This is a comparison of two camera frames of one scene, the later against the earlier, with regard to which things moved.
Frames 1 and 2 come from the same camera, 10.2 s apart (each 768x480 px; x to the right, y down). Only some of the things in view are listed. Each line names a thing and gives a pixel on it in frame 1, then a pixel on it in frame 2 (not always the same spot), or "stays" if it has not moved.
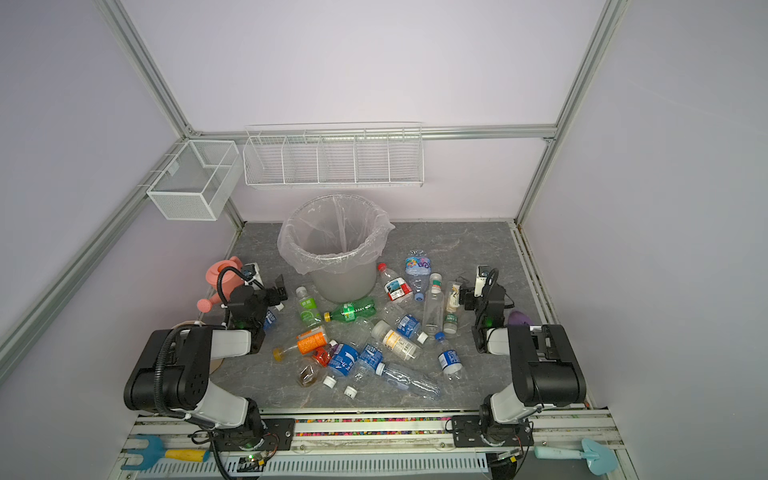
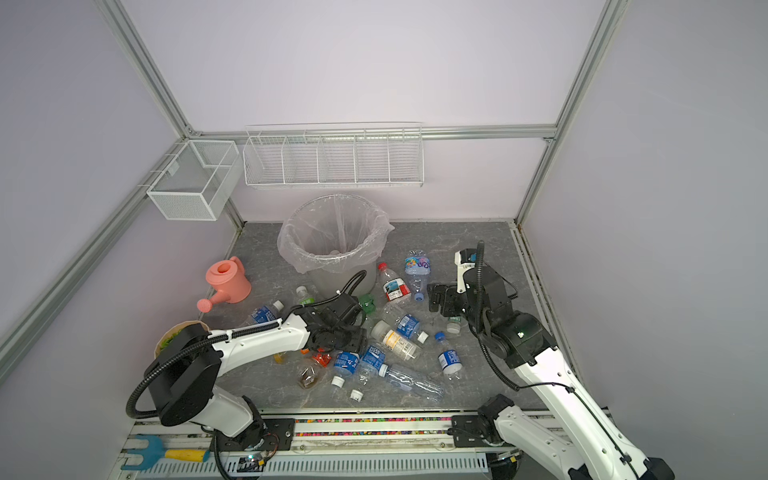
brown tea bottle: (310, 373) stays
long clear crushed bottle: (401, 380) stays
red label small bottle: (323, 355) stays
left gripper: (271, 293) -> (358, 341)
